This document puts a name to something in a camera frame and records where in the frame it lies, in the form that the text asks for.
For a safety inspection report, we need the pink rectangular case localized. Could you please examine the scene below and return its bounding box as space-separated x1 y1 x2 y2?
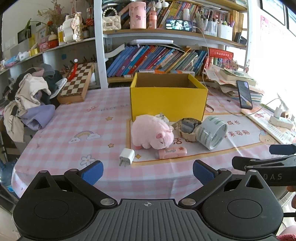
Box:
156 147 187 159

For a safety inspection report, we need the beige wrist watch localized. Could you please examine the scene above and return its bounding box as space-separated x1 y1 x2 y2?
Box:
172 118 202 142

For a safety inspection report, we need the white plug charger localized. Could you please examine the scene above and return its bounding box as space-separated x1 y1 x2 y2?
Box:
119 148 135 167

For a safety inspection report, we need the clear tape roll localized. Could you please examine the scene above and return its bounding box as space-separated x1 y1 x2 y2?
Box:
196 116 227 150

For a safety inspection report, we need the pink plush pig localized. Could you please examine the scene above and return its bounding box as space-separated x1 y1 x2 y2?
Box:
130 114 174 150

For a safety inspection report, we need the grey toy car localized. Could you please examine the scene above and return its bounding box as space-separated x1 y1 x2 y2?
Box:
181 118 200 133

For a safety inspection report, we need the white square charger block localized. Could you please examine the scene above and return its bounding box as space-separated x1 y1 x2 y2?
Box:
155 113 170 123

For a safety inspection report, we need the person's right hand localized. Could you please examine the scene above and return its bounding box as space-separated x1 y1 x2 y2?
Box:
286 185 296 209

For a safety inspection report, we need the white power strip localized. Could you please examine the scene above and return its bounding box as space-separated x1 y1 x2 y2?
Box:
269 115 293 130

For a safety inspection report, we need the open booklet on table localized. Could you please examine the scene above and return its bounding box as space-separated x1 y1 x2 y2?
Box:
241 108 296 145

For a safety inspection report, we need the pink checked tablecloth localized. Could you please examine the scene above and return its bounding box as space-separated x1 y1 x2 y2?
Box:
11 87 275 200

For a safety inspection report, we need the black smartphone on books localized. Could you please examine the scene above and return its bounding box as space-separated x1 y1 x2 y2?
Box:
236 80 253 110

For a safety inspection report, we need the yellow cardboard box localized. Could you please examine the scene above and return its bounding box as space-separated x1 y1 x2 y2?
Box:
130 72 208 121

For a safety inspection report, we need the stack of papers and books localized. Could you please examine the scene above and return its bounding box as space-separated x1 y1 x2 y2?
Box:
203 65 264 102

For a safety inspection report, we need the wooden chess board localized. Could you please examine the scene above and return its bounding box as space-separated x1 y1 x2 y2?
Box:
57 62 94 104

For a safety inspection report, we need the pile of clothes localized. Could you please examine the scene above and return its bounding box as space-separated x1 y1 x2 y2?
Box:
3 64 67 143

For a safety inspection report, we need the red book box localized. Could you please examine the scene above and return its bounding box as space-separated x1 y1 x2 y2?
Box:
209 48 233 60

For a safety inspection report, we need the row of leaning books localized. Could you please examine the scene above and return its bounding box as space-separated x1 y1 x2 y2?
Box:
106 44 208 77

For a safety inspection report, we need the white pen holder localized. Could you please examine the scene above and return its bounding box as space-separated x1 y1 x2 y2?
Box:
217 24 233 41

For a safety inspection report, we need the white bookshelf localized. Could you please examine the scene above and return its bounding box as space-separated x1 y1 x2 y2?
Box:
1 1 247 88

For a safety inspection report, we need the white lucky cat figure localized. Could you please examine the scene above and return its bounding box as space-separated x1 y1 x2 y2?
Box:
61 12 83 43

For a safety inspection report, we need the phone playing video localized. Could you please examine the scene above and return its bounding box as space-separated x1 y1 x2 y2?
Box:
166 19 193 32

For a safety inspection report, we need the white quilted pearl handbag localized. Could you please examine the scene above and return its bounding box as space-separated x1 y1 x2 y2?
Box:
102 7 121 31

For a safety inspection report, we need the pink lotion bottle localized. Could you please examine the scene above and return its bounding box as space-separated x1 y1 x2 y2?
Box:
148 6 157 29

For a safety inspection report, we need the pink cylindrical cup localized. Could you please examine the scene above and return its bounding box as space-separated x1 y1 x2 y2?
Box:
129 1 147 29

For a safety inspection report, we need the white charging cable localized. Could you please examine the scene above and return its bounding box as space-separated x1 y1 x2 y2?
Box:
193 26 282 117

